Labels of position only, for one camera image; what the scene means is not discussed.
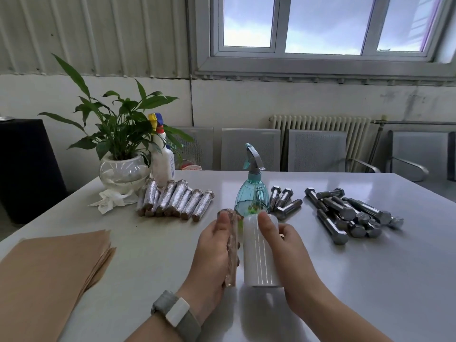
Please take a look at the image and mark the teal spray bottle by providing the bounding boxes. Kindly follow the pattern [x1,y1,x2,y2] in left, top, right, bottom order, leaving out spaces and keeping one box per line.
[234,142,271,219]

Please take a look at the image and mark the smartwatch with grey band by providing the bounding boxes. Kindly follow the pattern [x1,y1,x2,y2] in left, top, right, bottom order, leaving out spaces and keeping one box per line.
[151,290,202,342]

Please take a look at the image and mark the person's left hand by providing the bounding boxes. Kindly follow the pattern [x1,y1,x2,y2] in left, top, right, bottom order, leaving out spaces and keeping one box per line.
[176,211,241,324]

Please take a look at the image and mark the white cling film roll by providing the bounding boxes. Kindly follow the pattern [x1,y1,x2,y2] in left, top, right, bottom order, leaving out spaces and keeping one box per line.
[243,213,284,288]

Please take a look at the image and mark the pile of steel bolts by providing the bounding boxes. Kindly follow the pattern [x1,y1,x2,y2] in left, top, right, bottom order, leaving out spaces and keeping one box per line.
[269,186,405,246]

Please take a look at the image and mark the single brown paper sheet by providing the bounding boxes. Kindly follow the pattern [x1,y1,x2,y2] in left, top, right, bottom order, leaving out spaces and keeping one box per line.
[218,209,240,288]

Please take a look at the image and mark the person's left forearm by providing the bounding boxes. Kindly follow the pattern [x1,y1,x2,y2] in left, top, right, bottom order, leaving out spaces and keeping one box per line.
[124,313,179,342]

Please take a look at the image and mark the person's right hand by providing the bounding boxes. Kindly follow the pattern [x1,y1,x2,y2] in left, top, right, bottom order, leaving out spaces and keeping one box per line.
[257,211,323,314]

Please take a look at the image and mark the stack of brown paper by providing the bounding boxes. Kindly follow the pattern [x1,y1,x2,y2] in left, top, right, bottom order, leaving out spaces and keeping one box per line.
[0,229,116,342]

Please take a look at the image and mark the grey metal chair with armrest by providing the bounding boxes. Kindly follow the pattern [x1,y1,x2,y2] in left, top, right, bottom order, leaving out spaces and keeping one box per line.
[287,130,381,174]

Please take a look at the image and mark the green leafy plant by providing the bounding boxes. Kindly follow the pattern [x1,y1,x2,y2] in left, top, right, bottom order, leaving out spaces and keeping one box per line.
[38,54,195,162]

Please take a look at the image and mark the grey metal bench seat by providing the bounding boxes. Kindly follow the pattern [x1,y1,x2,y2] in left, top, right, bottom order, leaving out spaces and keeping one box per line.
[447,131,456,182]
[386,131,450,182]

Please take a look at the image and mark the crumpled white tissue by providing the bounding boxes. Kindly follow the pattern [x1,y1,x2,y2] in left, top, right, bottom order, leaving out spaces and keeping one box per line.
[88,188,138,215]

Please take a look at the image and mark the white spray bottle colourful nozzle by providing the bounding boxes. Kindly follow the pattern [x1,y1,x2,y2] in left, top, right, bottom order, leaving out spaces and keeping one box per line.
[148,113,176,188]

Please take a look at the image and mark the row of bolts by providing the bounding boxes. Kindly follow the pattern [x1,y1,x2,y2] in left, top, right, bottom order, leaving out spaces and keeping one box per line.
[136,178,216,222]

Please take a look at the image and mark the white wall radiator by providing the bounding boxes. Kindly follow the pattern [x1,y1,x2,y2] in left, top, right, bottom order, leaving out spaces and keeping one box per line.
[269,114,371,171]

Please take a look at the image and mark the clear glass plant pot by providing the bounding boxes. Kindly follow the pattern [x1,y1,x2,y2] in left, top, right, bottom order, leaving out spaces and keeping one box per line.
[99,152,150,193]

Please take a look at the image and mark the white framed window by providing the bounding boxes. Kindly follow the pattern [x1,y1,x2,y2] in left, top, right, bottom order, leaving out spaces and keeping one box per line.
[194,0,456,81]

